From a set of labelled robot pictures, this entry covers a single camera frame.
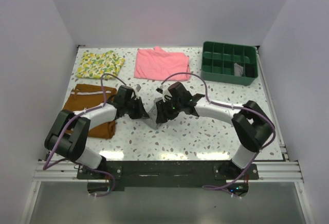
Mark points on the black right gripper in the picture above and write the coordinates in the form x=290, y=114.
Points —
x=163, y=113

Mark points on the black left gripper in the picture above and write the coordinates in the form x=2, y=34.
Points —
x=141, y=112

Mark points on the grey striped underwear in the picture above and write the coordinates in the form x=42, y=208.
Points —
x=151, y=121

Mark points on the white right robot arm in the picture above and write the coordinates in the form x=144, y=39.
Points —
x=253, y=128

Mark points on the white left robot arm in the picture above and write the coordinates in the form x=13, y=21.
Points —
x=68, y=135

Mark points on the grey rolled underwear in tray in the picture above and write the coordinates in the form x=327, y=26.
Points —
x=238, y=70

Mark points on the pink folded shirt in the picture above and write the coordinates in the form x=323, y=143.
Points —
x=157, y=64

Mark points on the brown folded trousers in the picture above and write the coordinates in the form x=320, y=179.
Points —
x=87, y=96

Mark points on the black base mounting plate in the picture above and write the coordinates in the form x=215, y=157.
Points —
x=119, y=175

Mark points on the lemon print folded cloth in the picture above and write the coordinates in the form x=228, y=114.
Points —
x=94, y=65

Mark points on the green compartment tray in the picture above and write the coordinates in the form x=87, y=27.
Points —
x=218, y=60

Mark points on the aluminium front rail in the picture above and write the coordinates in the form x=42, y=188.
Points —
x=276, y=171

